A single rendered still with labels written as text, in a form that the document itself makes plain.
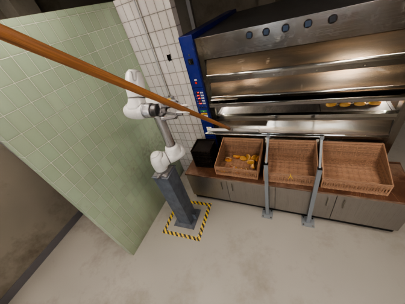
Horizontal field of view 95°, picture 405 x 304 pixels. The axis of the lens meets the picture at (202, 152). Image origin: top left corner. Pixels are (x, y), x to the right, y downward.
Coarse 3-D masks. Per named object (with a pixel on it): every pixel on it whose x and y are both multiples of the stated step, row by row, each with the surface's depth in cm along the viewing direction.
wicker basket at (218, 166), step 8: (224, 144) 268; (232, 144) 263; (240, 144) 257; (248, 144) 252; (256, 144) 247; (224, 152) 272; (232, 152) 268; (240, 152) 262; (216, 160) 246; (224, 160) 265; (232, 160) 261; (240, 160) 258; (216, 168) 242; (224, 168) 236; (232, 168) 230; (248, 168) 243; (256, 168) 240; (240, 176) 234; (248, 176) 228
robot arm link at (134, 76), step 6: (126, 72) 108; (132, 72) 107; (138, 72) 108; (126, 78) 108; (132, 78) 106; (138, 78) 108; (138, 84) 108; (144, 84) 112; (126, 90) 113; (132, 96) 109; (138, 96) 109
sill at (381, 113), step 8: (296, 112) 211; (304, 112) 207; (312, 112) 204; (320, 112) 201; (328, 112) 197; (336, 112) 194; (344, 112) 191; (352, 112) 188; (360, 112) 185; (368, 112) 182; (376, 112) 180; (384, 112) 177; (392, 112) 174
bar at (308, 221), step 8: (280, 136) 190; (288, 136) 186; (296, 136) 183; (304, 136) 180; (312, 136) 177; (320, 136) 174; (320, 144) 175; (320, 152) 174; (320, 160) 174; (264, 168) 196; (320, 168) 173; (264, 176) 204; (320, 176) 176; (312, 192) 195; (312, 200) 201; (312, 208) 210; (264, 216) 250; (272, 216) 247; (304, 216) 237; (304, 224) 229; (312, 224) 227
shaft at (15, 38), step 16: (0, 32) 36; (16, 32) 38; (32, 48) 40; (48, 48) 43; (64, 64) 47; (80, 64) 49; (112, 80) 59; (144, 96) 74; (160, 96) 82; (192, 112) 109
